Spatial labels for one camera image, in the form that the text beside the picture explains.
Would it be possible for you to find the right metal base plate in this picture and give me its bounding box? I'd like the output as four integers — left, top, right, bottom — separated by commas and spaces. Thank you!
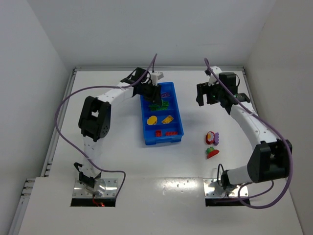
203, 178, 249, 199

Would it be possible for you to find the green striped lego brick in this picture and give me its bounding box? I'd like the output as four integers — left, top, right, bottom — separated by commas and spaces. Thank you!
161, 101, 169, 107

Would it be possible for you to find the metal base plate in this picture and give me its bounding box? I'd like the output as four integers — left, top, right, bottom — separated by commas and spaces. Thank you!
72, 178, 117, 199
203, 178, 249, 199

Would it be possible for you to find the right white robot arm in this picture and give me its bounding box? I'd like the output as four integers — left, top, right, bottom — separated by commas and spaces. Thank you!
196, 66, 292, 189

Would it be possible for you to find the red white flower lego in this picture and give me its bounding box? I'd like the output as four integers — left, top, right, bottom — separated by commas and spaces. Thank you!
205, 131, 215, 144

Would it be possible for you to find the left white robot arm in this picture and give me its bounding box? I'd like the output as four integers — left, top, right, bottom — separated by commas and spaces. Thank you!
74, 68, 164, 195

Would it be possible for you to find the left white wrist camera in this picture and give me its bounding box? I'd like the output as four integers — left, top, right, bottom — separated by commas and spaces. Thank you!
150, 71, 164, 86

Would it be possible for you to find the yellow oval lego piece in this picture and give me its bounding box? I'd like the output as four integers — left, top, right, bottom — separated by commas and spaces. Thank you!
146, 116, 157, 125

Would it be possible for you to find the purple square lego brick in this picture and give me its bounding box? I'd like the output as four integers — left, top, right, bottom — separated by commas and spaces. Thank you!
161, 92, 171, 97

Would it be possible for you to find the small red lego brick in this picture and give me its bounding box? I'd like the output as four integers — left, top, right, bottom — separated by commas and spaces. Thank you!
155, 130, 162, 137

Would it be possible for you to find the yellow lego brick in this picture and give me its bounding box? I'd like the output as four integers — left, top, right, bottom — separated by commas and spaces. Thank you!
162, 115, 174, 124

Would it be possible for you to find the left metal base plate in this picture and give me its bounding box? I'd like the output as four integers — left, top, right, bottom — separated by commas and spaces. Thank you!
72, 178, 117, 199

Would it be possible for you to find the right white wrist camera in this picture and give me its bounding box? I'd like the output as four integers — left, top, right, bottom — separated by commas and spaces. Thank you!
204, 66, 222, 86

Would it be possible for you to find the red half round lego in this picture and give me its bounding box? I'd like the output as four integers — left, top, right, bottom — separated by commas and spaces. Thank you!
207, 149, 219, 159

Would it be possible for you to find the green small lego brick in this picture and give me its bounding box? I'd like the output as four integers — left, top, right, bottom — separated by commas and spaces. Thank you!
206, 146, 215, 154

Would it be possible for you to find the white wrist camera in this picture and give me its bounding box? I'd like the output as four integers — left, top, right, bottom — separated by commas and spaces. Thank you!
204, 66, 222, 86
150, 71, 164, 86

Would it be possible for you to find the blue divided plastic bin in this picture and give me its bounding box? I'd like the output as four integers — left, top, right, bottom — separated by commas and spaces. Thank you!
140, 82, 184, 145

